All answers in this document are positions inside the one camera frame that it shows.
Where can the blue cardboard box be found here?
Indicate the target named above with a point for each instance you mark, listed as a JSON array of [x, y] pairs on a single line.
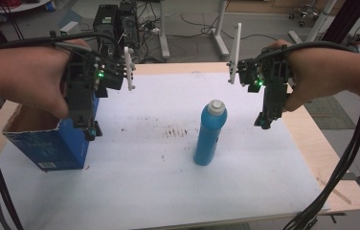
[[63, 147]]

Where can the white stand base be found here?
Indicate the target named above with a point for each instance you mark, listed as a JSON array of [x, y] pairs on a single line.
[[320, 19]]

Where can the white desk leg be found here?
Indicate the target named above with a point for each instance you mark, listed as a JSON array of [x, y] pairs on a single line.
[[220, 35], [163, 35]]

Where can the person's left hand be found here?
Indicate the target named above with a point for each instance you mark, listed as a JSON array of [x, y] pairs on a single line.
[[40, 76]]

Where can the office chair base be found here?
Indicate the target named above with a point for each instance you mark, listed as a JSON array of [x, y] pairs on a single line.
[[304, 12]]

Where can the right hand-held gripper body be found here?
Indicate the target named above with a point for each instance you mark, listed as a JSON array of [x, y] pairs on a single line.
[[275, 83]]

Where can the white power strip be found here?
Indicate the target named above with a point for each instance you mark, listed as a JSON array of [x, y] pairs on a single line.
[[154, 31]]

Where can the white foam mat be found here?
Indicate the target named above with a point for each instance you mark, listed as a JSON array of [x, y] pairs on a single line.
[[155, 179]]

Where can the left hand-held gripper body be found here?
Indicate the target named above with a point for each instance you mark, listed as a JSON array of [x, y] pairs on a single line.
[[82, 83]]

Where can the blue bottle with white cap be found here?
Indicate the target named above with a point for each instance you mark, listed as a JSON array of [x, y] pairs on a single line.
[[209, 134]]

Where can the black computer tower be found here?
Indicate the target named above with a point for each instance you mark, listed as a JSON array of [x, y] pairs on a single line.
[[111, 22]]

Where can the grey floor mat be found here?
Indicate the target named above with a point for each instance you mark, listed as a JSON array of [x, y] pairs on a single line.
[[329, 111]]

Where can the metal table bracket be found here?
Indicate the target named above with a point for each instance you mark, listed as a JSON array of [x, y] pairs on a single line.
[[353, 178]]

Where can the black post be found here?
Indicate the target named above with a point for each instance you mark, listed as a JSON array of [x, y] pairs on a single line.
[[344, 19]]

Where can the person's right hand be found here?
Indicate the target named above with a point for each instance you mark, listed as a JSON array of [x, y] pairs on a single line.
[[309, 76]]

